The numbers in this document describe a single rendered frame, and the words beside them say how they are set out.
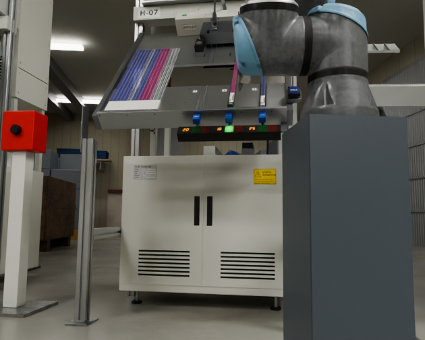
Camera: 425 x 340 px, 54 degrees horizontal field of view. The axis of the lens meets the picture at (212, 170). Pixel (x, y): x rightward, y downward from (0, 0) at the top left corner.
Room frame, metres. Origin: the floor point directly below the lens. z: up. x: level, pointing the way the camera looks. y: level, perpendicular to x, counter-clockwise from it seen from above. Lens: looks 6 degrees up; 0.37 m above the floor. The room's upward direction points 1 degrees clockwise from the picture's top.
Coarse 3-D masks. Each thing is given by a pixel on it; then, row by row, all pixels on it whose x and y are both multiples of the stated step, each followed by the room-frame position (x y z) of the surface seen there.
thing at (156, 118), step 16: (96, 112) 1.43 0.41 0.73; (112, 112) 1.42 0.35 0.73; (128, 112) 1.41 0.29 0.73; (144, 112) 1.40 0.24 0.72; (160, 112) 1.40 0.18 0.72; (176, 112) 1.39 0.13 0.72; (192, 112) 1.38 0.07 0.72; (208, 112) 1.38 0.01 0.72; (224, 112) 1.37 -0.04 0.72; (240, 112) 1.36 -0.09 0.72; (256, 112) 1.35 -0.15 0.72; (272, 112) 1.35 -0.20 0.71; (112, 128) 1.47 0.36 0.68; (128, 128) 1.46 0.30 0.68; (144, 128) 1.46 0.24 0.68
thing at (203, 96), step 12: (252, 84) 1.49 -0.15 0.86; (276, 84) 1.48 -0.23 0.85; (168, 96) 1.50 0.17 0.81; (180, 96) 1.49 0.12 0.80; (192, 96) 1.48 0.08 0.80; (204, 96) 1.47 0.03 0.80; (216, 96) 1.46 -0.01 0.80; (228, 96) 1.45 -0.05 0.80; (240, 96) 1.44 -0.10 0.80; (252, 96) 1.44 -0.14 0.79; (276, 96) 1.42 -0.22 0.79; (168, 108) 1.44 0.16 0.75; (180, 108) 1.43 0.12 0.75; (192, 108) 1.43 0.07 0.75
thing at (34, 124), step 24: (24, 120) 1.62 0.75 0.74; (24, 144) 1.61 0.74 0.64; (24, 168) 1.64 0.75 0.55; (24, 192) 1.64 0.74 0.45; (24, 216) 1.65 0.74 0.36; (24, 240) 1.66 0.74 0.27; (24, 264) 1.67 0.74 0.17; (24, 288) 1.68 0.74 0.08; (0, 312) 1.56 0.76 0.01; (24, 312) 1.56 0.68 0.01
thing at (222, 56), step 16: (144, 48) 1.81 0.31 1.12; (160, 48) 1.80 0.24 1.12; (176, 48) 1.78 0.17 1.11; (192, 48) 1.76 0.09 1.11; (208, 48) 1.75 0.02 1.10; (224, 48) 1.73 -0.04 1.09; (128, 64) 1.72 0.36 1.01; (176, 64) 1.67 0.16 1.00; (192, 64) 1.66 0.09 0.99; (208, 64) 1.65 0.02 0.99; (224, 64) 1.64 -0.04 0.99
